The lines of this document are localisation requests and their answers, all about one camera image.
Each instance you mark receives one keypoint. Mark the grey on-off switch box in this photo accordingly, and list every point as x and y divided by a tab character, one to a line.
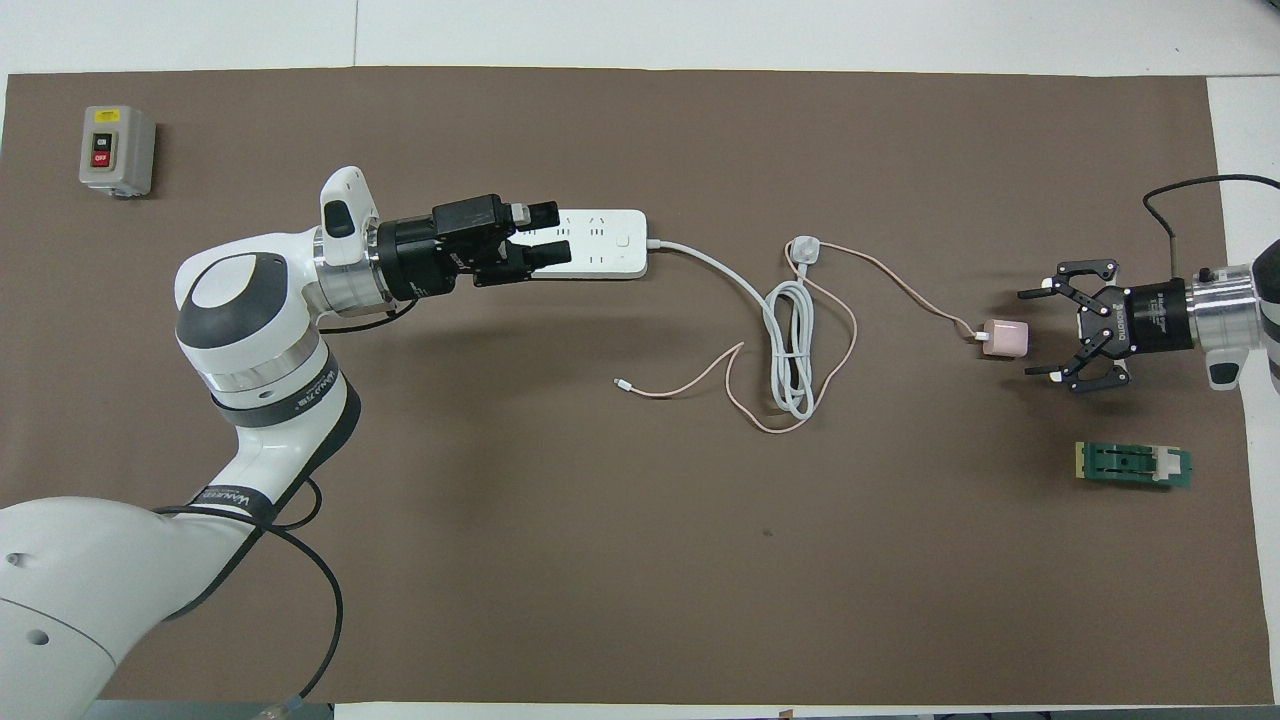
115	150

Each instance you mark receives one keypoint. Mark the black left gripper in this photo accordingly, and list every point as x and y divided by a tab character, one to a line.
440	250

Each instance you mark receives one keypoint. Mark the pink charger block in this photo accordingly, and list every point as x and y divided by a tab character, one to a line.
1005	338

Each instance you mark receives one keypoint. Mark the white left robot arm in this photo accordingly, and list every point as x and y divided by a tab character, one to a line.
250	330

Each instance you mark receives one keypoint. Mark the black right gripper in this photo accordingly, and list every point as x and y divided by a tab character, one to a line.
1150	318

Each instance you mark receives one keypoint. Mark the white power strip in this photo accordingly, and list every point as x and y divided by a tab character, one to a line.
610	245

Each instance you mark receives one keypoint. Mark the brown table mat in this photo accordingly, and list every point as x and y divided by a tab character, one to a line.
650	560

